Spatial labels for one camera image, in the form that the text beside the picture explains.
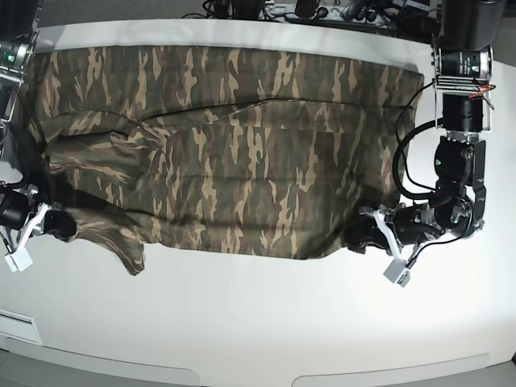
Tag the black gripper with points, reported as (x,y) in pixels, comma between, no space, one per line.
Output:
(18,207)
(414,224)

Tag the camouflage T-shirt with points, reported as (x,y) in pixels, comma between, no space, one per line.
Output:
(231,150)

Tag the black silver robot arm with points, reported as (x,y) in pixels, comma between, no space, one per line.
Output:
(22,138)
(462,58)

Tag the white label plate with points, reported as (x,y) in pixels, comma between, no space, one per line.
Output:
(20,327)

